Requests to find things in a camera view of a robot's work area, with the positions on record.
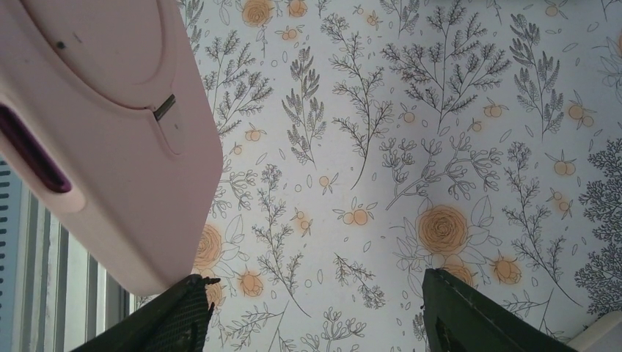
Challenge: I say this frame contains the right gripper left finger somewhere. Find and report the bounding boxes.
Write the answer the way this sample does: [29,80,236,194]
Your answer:
[74,274,220,352]

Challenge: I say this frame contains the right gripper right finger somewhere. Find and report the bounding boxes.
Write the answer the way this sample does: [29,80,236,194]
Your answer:
[422,269,573,352]

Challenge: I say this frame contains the phone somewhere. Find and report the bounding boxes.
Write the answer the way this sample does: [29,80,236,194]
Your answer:
[1,1,223,296]

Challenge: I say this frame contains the floral table mat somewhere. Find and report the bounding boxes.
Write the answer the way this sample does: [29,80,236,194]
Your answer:
[178,1,621,351]

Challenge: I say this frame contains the aluminium rail frame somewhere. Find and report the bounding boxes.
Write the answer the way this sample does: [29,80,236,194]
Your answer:
[1,161,140,351]

